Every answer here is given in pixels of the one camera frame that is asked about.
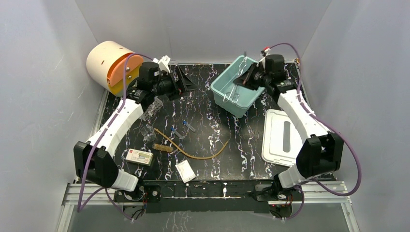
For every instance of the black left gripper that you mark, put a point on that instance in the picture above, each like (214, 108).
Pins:
(176, 85)

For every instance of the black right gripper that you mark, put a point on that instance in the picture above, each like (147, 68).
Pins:
(244, 80)

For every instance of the mint green plastic bin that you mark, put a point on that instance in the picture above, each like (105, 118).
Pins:
(223, 84)

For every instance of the amber rubber tube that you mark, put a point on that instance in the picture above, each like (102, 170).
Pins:
(185, 153)

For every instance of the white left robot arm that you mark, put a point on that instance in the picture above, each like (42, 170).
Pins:
(94, 159)

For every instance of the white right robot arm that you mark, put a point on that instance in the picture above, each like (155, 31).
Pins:
(321, 151)

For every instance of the blue capped tube middle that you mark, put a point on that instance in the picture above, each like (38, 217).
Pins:
(190, 127)

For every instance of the blue capped tube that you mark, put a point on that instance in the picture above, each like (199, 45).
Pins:
(180, 136)
(190, 127)

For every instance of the blue capped tube left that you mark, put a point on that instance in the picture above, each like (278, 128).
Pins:
(180, 136)

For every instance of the clear glass beaker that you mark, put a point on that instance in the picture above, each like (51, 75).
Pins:
(148, 133)

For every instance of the white plastic bin lid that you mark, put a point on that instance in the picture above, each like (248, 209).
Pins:
(281, 140)

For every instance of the white orange cylinder drum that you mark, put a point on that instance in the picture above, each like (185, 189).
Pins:
(106, 64)

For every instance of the white red slide box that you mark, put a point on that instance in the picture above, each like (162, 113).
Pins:
(139, 157)

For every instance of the white paper packet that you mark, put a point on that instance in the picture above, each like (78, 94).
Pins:
(185, 171)

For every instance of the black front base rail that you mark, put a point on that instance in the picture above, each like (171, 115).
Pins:
(201, 196)

